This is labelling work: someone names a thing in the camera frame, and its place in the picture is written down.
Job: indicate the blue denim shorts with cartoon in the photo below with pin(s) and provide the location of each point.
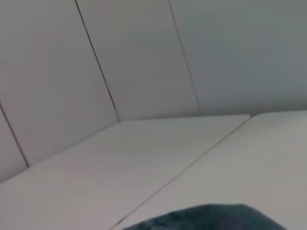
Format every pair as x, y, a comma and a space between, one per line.
204, 218

